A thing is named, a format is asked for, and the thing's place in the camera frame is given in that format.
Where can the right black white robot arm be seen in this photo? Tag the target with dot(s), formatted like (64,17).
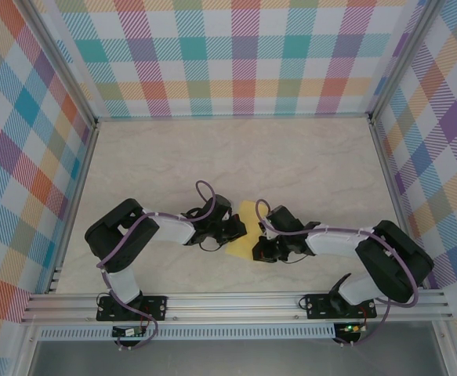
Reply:
(396,258)

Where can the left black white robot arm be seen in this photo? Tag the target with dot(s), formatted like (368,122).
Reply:
(114,243)

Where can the grey metal sheet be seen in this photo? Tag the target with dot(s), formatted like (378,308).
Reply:
(232,360)

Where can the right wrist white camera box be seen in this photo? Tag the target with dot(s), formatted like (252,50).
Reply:
(265,232)

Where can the long aluminium mounting rail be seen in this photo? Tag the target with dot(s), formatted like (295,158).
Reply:
(232,307)

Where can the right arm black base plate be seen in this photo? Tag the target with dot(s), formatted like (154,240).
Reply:
(317,309)

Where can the thin aluminium frame rail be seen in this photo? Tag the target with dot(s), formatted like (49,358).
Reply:
(232,116)

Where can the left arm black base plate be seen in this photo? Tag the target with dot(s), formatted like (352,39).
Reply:
(157,307)

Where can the aluminium side rail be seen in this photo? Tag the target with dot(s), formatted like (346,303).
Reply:
(388,168)
(84,168)

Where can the aluminium frame post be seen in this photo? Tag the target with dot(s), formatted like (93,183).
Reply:
(402,58)
(61,64)

